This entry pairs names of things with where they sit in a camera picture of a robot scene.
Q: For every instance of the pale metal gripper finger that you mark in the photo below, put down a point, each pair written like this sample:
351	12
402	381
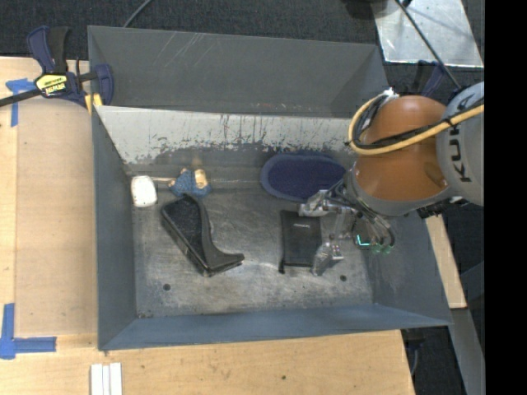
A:
321	259
334	257

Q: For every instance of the black rectangular wallet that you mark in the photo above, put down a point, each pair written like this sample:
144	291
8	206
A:
300	237

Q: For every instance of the dark blue oval pad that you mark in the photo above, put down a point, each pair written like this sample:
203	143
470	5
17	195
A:
300	175

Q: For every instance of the grey metal bin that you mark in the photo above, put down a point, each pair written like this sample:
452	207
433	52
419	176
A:
247	286

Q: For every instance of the black curved plastic piece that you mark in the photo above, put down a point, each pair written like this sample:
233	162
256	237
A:
218	255

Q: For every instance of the blue and tan toy animal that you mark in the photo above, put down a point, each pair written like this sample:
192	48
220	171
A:
187	182

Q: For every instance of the white rounded small object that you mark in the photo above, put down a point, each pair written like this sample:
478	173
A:
143	191

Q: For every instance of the pale wood board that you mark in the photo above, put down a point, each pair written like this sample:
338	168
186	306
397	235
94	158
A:
55	220

